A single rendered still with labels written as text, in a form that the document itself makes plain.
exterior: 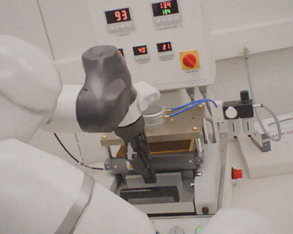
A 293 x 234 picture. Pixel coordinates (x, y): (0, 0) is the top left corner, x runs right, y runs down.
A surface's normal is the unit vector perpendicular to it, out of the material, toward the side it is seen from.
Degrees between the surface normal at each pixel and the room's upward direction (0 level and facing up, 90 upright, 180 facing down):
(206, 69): 90
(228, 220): 21
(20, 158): 43
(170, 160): 90
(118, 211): 50
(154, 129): 0
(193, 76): 90
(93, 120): 95
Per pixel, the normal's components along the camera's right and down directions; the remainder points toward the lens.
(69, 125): -0.19, 0.77
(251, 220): 0.18, -0.93
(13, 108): 0.51, 0.38
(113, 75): 0.76, -0.08
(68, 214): 0.48, -0.29
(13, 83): 0.21, 0.20
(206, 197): -0.28, -0.42
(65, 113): -0.32, 0.12
